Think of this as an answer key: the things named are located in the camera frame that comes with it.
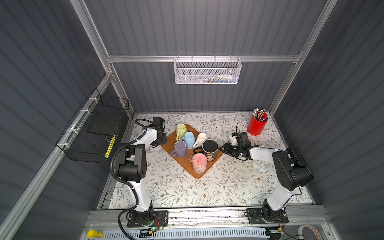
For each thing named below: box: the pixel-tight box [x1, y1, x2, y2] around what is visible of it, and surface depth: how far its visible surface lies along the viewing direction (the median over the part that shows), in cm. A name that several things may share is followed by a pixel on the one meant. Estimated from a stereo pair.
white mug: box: [193, 132, 208, 149], surface depth 96 cm
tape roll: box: [298, 224, 323, 240], surface depth 71 cm
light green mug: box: [176, 123, 187, 141], surface depth 101 cm
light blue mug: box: [181, 131, 196, 149], surface depth 96 cm
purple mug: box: [170, 140, 188, 159], surface depth 93 cm
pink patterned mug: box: [188, 153, 208, 175], surface depth 84 cm
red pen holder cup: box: [247, 110, 269, 136], surface depth 104 cm
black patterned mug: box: [193, 139, 219, 162], surface depth 89 cm
